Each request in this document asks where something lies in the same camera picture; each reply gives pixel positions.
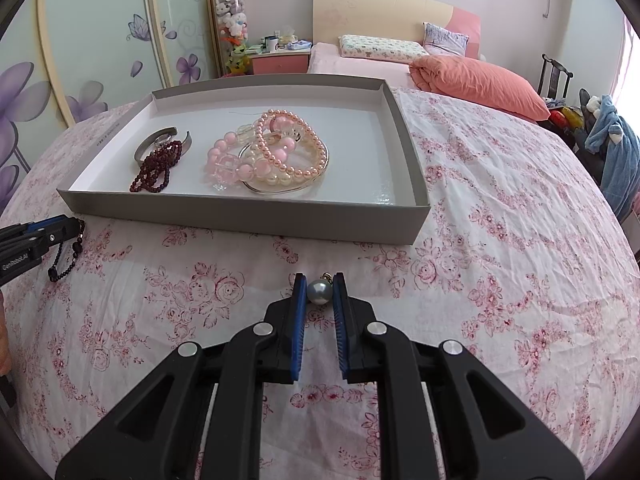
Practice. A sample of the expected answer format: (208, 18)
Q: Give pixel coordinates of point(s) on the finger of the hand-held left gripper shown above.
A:
(40, 226)
(60, 237)

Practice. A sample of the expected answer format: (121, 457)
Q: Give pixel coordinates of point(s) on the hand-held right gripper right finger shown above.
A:
(340, 330)

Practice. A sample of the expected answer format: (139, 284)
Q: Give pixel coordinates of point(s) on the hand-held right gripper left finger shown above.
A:
(297, 330)

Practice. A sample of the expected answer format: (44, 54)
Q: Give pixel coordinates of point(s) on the grey pearl pendant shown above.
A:
(318, 291)

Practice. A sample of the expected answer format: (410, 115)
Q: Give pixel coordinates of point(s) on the thin silver bangle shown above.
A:
(280, 192)

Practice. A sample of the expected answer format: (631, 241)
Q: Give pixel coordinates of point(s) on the grey cardboard tray box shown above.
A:
(360, 160)

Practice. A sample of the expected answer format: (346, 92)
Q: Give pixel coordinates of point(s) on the pink floral bedspread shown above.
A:
(500, 285)

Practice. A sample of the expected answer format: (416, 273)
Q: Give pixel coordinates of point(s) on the floral sliding wardrobe doors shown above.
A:
(100, 50)

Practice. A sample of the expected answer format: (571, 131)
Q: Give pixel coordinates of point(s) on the yellow plush toy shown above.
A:
(238, 60)

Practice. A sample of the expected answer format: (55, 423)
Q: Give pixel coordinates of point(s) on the pink bed sheet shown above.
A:
(360, 72)

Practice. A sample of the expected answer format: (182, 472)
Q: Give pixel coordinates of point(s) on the pink nightstand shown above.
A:
(280, 64)

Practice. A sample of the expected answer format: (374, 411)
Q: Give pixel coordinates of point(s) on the orange duvet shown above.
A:
(480, 82)

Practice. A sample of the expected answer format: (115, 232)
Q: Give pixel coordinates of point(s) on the cream patterned pillow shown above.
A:
(385, 49)

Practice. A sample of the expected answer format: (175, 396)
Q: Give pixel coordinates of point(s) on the clear plush toy display tube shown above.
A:
(232, 10)

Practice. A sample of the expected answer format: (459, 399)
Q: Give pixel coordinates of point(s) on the white mug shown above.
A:
(271, 45)

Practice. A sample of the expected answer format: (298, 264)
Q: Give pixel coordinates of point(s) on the lilac floral pillow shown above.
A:
(445, 40)

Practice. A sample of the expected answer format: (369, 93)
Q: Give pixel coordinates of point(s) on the colourful toy pile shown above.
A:
(565, 116)

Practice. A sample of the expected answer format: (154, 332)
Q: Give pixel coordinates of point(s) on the cream and pink headboard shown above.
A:
(370, 12)

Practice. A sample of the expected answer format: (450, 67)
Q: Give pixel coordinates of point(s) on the blue plush garment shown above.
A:
(620, 160)

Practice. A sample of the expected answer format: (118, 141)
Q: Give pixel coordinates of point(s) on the black wooden chair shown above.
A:
(552, 80)

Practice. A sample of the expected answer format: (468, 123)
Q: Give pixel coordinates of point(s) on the pink curtain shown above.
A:
(632, 40)

